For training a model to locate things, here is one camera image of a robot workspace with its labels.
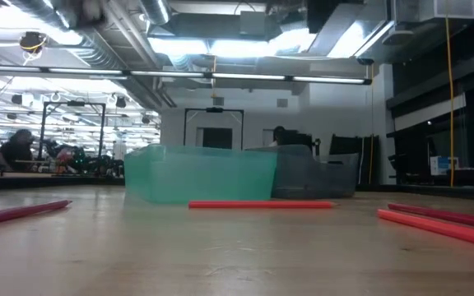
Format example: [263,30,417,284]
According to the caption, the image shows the thin yellow cable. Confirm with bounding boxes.
[368,63,375,185]

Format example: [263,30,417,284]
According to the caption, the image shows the narrow black gantry frame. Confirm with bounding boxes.
[183,107,245,151]

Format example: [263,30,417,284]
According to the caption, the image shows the black upright panels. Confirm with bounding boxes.
[328,133,381,186]

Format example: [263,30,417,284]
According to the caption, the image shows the orange pencil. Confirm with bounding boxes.
[0,199,73,229]
[376,208,474,251]
[188,200,339,210]

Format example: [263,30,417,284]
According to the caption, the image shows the long ceiling light strip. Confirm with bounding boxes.
[0,64,373,86]

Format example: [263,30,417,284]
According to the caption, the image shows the black yellow ceiling reel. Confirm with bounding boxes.
[17,30,49,55]

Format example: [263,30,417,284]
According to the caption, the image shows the round silver ceiling duct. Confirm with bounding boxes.
[139,0,173,26]

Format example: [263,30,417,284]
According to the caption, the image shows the teal translucent plastic bin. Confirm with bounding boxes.
[123,143,278,206]

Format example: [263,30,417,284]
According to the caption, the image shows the red pencil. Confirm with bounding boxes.
[387,202,474,232]

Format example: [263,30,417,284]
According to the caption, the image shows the white and blue box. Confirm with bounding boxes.
[429,155,461,178]

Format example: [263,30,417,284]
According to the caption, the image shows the wide black gantry frame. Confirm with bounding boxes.
[38,100,107,162]

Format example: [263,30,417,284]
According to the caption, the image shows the grey translucent plastic bin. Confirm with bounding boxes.
[244,143,360,201]

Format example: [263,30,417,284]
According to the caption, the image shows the person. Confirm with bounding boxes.
[0,128,35,173]
[267,125,288,148]

